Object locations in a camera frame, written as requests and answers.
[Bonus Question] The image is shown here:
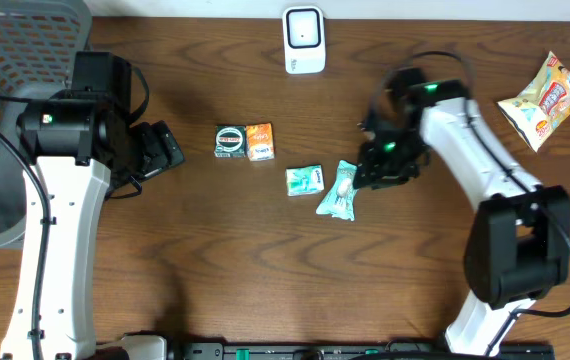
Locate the teal candy wrapper bag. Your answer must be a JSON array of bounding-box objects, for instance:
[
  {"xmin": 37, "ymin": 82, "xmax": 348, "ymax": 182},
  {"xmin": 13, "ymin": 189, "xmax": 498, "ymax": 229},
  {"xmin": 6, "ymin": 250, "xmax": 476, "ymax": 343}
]
[{"xmin": 316, "ymin": 160, "xmax": 357, "ymax": 221}]

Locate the round black lidded cup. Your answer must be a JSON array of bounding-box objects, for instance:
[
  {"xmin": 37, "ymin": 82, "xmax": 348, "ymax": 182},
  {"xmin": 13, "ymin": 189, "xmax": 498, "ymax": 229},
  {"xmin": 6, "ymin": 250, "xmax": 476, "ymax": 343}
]
[{"xmin": 214, "ymin": 126, "xmax": 246, "ymax": 158}]

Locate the green tissue pack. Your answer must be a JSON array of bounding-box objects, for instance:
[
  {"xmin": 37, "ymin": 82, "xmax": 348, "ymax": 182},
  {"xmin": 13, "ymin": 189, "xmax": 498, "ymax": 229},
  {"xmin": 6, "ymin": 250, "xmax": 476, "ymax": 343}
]
[{"xmin": 285, "ymin": 165, "xmax": 324, "ymax": 197}]

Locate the orange juice carton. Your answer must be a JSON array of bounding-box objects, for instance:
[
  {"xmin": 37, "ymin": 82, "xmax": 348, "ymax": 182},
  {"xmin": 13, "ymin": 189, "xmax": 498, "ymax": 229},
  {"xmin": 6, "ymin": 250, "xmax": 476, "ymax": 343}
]
[{"xmin": 246, "ymin": 123, "xmax": 275, "ymax": 161}]

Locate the yellow blue snack bag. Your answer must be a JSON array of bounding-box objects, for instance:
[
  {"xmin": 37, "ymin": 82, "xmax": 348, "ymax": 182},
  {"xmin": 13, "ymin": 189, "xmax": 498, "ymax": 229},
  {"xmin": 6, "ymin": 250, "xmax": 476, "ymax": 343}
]
[{"xmin": 497, "ymin": 51, "xmax": 570, "ymax": 152}]

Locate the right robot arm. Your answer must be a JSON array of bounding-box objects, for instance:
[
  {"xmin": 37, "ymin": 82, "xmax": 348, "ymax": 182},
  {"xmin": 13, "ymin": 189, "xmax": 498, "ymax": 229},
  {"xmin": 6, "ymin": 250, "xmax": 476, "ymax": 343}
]
[{"xmin": 353, "ymin": 75, "xmax": 570, "ymax": 356}]

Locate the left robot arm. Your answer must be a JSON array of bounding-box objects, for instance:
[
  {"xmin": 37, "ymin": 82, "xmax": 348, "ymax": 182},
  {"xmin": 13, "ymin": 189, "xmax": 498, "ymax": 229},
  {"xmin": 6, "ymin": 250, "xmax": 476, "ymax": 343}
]
[{"xmin": 0, "ymin": 99, "xmax": 184, "ymax": 359}]

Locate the white barcode scanner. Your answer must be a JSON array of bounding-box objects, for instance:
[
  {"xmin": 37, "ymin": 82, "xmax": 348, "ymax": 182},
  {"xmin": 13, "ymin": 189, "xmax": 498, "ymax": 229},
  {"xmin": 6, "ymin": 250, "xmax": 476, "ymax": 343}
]
[{"xmin": 282, "ymin": 5, "xmax": 326, "ymax": 75}]

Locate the grey plastic mesh basket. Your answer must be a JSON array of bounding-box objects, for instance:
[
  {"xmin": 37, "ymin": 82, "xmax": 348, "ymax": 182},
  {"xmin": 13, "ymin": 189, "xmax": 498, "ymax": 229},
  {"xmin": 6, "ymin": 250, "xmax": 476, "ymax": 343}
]
[{"xmin": 0, "ymin": 0, "xmax": 92, "ymax": 248}]

